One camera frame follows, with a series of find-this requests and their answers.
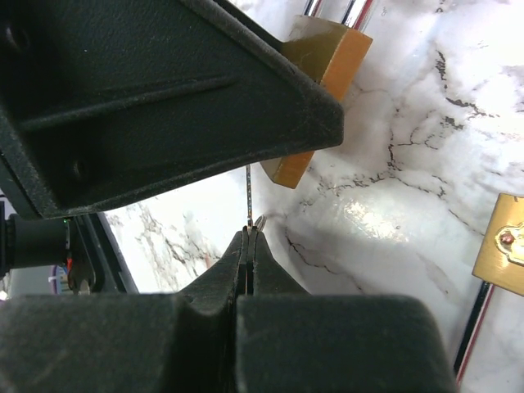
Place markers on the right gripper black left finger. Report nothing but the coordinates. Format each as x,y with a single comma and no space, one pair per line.
216,290

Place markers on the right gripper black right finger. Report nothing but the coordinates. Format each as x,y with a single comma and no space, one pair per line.
262,274

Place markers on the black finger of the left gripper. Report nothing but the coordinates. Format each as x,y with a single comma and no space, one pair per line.
107,103

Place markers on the silver key with ring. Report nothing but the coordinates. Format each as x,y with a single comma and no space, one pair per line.
260,222

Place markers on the small brass padlock with key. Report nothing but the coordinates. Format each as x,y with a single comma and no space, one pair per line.
499,264

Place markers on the large brass padlock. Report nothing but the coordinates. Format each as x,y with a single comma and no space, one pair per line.
329,52

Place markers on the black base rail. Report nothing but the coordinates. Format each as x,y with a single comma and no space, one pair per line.
94,262

